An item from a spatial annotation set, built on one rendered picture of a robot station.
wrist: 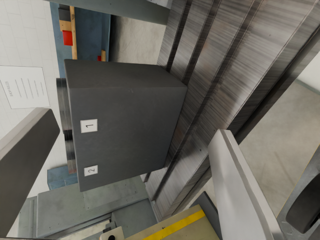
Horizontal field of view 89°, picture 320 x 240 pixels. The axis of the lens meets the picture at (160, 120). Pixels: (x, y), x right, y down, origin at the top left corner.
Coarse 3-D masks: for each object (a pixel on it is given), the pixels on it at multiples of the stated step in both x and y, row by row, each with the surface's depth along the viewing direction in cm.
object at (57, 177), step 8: (56, 168) 617; (64, 168) 625; (48, 176) 588; (56, 176) 595; (64, 176) 602; (72, 176) 610; (48, 184) 578; (56, 184) 596; (64, 184) 616; (104, 224) 677; (80, 232) 637; (88, 232) 643; (96, 232) 650
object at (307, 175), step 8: (312, 160) 56; (312, 168) 57; (304, 176) 59; (312, 176) 57; (296, 184) 61; (304, 184) 59; (296, 192) 62; (288, 200) 64; (288, 208) 65; (280, 216) 67; (280, 224) 68; (288, 224) 65; (288, 232) 66; (296, 232) 63; (312, 232) 59
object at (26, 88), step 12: (0, 72) 360; (12, 72) 369; (24, 72) 379; (36, 72) 389; (12, 84) 385; (24, 84) 395; (36, 84) 407; (12, 96) 402; (24, 96) 413; (36, 96) 426; (48, 96) 439; (12, 108) 420; (24, 108) 433
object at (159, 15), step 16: (48, 0) 42; (64, 0) 43; (80, 0) 44; (96, 0) 46; (112, 0) 47; (128, 0) 49; (144, 0) 51; (128, 16) 52; (144, 16) 54; (160, 16) 56
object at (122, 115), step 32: (64, 64) 26; (96, 64) 29; (128, 64) 32; (64, 96) 23; (96, 96) 22; (128, 96) 24; (160, 96) 27; (64, 128) 24; (96, 128) 25; (128, 128) 28; (160, 128) 31; (96, 160) 29; (128, 160) 32; (160, 160) 38
